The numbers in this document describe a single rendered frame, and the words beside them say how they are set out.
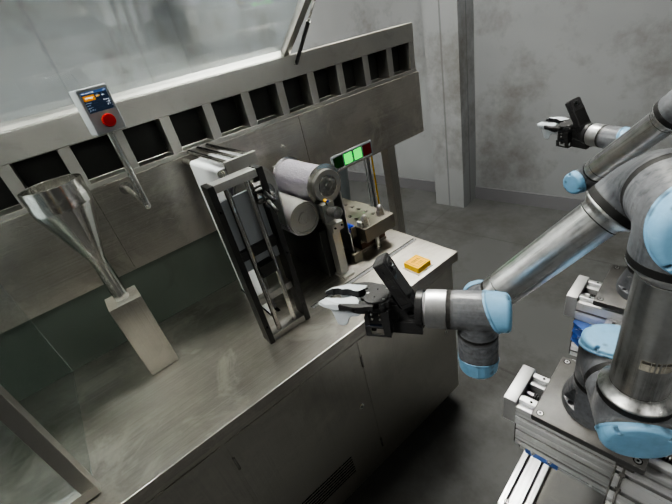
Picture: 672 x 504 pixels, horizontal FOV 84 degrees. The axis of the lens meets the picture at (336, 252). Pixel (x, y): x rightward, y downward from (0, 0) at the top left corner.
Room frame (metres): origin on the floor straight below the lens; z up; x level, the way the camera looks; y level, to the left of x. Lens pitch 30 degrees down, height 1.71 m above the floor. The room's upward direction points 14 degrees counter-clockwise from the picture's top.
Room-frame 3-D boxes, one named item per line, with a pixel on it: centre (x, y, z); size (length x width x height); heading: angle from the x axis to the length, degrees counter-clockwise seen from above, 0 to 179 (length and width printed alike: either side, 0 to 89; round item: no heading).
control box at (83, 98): (0.98, 0.46, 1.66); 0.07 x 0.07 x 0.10; 42
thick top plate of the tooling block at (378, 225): (1.48, -0.09, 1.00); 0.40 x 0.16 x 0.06; 32
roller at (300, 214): (1.29, 0.14, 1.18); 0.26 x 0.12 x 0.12; 32
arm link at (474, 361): (0.52, -0.24, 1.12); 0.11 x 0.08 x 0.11; 155
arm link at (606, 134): (1.11, -0.98, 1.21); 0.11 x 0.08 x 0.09; 13
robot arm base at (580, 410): (0.52, -0.52, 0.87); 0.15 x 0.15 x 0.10
